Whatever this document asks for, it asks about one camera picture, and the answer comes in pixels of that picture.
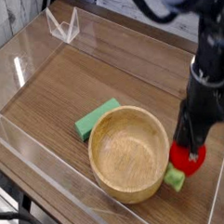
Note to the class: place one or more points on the wooden bowl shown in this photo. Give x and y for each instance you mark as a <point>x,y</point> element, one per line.
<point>128,152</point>

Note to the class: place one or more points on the green foam block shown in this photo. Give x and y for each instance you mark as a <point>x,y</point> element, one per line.
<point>84,125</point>

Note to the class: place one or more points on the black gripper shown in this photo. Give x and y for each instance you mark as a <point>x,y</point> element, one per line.
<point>200,110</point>

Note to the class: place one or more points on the clear acrylic corner bracket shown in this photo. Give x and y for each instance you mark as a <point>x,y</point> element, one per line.
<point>64,31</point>

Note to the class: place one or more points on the red plush strawberry toy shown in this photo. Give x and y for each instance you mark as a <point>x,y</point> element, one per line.
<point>182,164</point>

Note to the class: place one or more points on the black table frame bracket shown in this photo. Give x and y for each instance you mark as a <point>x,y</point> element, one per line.
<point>25,206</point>

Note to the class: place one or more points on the clear acrylic enclosure wall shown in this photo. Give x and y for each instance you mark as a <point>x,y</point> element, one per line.
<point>47,85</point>

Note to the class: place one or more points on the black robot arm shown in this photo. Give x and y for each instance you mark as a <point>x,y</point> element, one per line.
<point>210,51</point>

